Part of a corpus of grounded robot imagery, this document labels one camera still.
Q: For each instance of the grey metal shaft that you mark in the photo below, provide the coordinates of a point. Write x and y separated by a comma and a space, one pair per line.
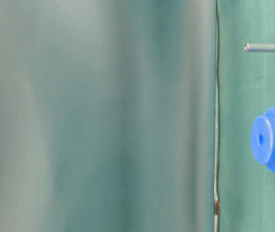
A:
259, 47

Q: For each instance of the blue plastic gear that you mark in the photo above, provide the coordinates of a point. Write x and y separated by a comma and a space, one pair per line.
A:
262, 139

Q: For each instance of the green table cloth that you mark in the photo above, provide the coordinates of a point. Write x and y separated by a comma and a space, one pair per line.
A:
246, 90

